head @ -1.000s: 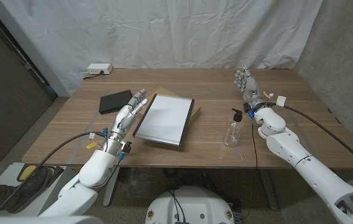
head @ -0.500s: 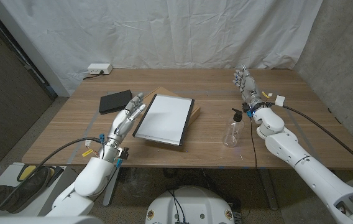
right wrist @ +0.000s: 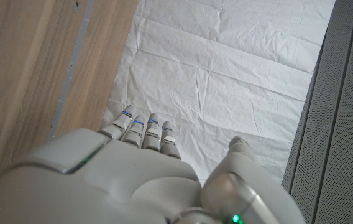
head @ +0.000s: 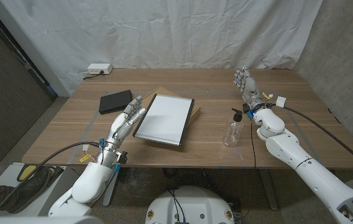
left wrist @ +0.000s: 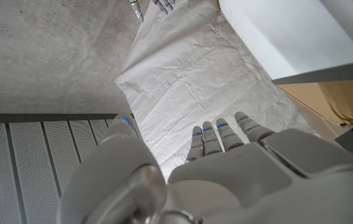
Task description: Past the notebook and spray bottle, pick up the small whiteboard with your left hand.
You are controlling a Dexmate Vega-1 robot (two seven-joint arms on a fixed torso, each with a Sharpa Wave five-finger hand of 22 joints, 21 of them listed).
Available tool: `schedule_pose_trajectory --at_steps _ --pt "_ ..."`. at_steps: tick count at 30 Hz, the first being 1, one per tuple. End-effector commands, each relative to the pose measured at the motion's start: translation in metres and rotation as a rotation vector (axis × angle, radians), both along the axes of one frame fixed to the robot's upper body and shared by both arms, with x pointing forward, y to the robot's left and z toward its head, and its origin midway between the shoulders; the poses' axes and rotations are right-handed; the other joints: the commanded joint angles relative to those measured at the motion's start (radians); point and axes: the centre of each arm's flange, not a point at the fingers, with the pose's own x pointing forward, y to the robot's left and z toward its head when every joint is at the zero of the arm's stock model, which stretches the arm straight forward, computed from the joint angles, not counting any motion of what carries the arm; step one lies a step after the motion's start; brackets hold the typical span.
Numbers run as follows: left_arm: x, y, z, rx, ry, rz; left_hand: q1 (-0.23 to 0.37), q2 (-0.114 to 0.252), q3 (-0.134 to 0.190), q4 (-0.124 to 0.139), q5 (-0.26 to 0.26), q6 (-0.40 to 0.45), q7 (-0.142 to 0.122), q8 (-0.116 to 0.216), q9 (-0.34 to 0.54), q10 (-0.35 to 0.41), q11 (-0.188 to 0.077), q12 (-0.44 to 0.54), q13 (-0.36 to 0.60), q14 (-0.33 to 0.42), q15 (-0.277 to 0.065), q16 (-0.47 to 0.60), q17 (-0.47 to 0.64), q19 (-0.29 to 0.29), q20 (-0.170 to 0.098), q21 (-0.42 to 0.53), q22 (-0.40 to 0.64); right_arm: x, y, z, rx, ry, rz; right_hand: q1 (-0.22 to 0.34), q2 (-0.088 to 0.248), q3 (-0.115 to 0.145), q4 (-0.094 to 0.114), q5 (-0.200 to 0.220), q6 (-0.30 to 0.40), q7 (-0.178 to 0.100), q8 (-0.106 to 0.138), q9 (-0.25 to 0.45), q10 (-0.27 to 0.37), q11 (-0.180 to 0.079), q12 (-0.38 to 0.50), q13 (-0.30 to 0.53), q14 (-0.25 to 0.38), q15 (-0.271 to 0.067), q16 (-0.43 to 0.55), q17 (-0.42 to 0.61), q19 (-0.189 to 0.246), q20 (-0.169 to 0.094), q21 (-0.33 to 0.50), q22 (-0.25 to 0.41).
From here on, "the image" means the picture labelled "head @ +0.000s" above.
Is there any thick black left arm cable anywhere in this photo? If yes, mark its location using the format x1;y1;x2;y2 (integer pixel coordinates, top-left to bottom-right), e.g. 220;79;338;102
0;141;101;217

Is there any small black-framed whiteboard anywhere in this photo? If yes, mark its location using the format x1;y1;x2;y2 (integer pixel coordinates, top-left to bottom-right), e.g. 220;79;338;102
132;93;195;147

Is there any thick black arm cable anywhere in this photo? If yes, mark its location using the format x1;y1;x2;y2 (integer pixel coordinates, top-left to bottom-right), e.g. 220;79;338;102
271;96;353;174
0;141;101;217

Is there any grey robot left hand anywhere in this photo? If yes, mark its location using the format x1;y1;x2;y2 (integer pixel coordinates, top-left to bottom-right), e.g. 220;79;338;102
104;95;147;149

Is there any black flat box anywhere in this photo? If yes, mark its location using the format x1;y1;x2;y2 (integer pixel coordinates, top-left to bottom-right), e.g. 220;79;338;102
98;90;133;115

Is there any flat brown cardboard box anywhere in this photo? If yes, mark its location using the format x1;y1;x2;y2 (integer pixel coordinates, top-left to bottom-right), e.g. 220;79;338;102
132;86;201;128

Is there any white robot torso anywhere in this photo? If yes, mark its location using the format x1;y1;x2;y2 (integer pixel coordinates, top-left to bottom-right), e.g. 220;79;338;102
145;185;236;224

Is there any yellow and black foot pedal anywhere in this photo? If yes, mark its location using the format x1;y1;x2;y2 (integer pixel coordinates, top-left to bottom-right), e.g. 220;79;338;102
16;164;64;183

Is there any white power strip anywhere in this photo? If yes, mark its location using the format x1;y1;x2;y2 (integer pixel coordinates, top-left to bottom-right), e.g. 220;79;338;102
87;63;113;75

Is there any clear spray bottle black pump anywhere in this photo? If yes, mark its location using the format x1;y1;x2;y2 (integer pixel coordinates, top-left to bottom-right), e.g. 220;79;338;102
222;108;245;148

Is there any person's dark leg and shoe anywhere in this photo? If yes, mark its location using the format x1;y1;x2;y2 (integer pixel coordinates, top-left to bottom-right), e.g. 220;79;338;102
0;166;53;215

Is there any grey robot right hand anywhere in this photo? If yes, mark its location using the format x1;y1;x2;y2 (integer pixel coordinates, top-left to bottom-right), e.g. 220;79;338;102
233;64;264;111

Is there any black power strip cord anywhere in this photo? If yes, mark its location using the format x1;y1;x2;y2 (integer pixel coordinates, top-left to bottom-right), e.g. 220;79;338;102
82;70;104;81

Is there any white floor platform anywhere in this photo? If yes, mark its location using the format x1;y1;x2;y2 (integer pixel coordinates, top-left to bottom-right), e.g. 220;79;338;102
0;162;81;217

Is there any white backdrop cloth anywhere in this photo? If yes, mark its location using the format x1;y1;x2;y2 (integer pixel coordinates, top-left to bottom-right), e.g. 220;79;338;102
0;0;324;97

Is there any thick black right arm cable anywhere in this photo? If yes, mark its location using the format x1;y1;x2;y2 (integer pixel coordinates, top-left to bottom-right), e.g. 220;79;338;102
271;96;353;174

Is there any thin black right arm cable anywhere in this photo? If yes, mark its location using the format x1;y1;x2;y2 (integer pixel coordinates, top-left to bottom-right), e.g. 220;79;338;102
249;119;260;170

